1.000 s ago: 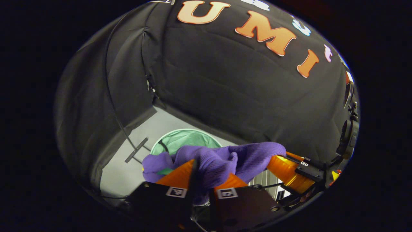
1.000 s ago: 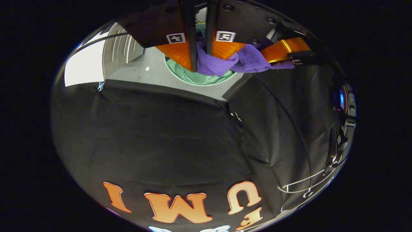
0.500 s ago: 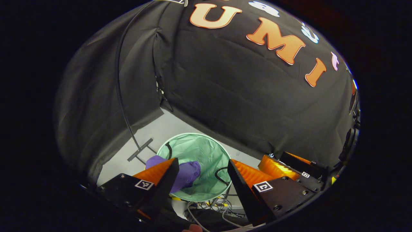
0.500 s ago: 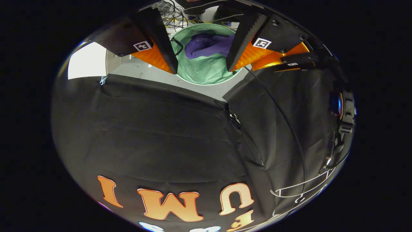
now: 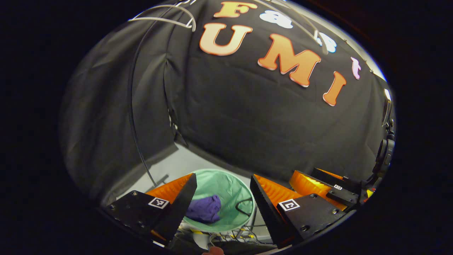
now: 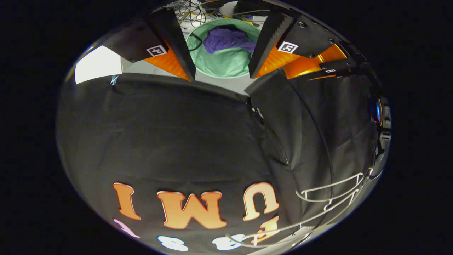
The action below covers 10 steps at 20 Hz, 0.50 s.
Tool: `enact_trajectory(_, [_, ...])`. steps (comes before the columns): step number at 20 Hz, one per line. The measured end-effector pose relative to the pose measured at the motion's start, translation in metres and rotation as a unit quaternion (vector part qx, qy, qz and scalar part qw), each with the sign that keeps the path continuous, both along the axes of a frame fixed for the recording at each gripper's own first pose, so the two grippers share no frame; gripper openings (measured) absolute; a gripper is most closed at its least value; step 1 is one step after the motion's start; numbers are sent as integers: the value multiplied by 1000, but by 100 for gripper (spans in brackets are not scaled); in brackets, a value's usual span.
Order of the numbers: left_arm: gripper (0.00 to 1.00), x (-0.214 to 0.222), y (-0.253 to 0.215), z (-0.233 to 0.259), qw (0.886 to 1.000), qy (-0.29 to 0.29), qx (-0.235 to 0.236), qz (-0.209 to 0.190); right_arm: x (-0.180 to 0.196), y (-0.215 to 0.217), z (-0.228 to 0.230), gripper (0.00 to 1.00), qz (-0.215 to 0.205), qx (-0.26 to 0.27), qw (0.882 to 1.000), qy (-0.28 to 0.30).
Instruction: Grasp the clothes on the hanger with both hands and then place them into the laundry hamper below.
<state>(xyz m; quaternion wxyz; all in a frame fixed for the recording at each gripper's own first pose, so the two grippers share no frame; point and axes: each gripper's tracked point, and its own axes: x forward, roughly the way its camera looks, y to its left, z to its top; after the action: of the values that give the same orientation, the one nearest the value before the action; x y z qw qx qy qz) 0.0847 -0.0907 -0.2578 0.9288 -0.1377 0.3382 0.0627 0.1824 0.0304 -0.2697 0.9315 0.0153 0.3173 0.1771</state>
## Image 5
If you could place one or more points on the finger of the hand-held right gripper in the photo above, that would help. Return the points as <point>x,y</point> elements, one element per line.
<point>339,179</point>
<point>311,186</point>

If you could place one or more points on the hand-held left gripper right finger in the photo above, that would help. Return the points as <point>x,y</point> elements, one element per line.
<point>267,212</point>

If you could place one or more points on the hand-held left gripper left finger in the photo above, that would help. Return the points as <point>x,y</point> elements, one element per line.
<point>182,205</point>

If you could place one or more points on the white plastic hanger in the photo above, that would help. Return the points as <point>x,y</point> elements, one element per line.
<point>159,19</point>

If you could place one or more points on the green laundry hamper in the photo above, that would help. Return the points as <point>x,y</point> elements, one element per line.
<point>226,187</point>

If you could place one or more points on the white hanger with label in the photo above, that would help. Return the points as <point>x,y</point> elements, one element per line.
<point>320,39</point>

